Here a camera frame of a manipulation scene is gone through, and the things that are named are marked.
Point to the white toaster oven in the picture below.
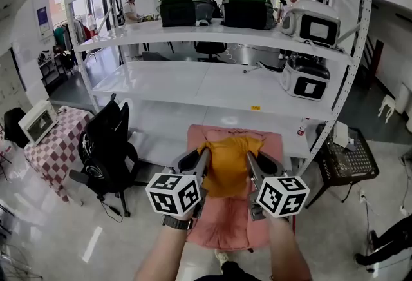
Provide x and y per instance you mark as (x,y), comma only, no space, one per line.
(37,122)

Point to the blue wall poster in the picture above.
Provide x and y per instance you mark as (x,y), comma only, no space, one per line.
(43,19)

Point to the black mesh side table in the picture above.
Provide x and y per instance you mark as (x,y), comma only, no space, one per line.
(349,160)

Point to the white stool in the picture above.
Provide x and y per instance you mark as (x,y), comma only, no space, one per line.
(386,107)

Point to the black swivel chair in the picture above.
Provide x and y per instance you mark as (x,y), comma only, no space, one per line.
(210,49)

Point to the small dark storage shelf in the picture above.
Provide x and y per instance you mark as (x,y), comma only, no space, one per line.
(51,68)

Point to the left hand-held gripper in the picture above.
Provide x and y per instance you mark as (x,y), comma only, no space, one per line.
(167,192)

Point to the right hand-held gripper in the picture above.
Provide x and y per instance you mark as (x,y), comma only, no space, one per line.
(283,197)

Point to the white spray bottle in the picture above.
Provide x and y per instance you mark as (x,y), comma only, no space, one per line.
(302,129)

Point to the black bag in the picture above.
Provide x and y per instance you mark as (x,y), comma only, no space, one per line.
(14,126)

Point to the person's right forearm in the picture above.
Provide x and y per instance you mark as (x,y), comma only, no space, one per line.
(288,250)

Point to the pink cloth covered seat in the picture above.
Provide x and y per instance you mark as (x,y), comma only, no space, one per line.
(222,228)

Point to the white metal shelf rack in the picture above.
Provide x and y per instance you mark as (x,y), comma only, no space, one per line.
(199,83)

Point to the clothes rack with garments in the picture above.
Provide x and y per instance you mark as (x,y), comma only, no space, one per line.
(71,31)

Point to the green and black case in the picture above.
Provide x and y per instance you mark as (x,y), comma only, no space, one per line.
(185,7)
(246,10)

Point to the checkered cloth covered table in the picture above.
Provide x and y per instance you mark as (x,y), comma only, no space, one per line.
(58,151)

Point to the white waste bin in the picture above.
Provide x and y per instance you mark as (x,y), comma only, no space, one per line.
(404,99)

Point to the white appliance with black panel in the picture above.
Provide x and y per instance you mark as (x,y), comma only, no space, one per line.
(305,78)

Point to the black office chair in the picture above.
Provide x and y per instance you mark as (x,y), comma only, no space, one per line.
(107,151)

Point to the person's dark clothing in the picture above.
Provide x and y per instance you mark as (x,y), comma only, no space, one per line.
(231,271)

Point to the person's left forearm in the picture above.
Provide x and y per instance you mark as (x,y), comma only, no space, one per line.
(162,250)

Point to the black wristwatch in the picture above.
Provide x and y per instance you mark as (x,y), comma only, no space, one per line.
(177,223)

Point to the yellow pillow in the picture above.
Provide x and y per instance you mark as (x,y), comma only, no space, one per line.
(228,167)

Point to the yellow shelf label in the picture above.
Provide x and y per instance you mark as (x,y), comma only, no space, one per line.
(256,107)

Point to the white appliance with dark window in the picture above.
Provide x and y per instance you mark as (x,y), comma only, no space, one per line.
(317,23)

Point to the white box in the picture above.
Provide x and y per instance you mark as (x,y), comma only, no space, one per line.
(342,136)

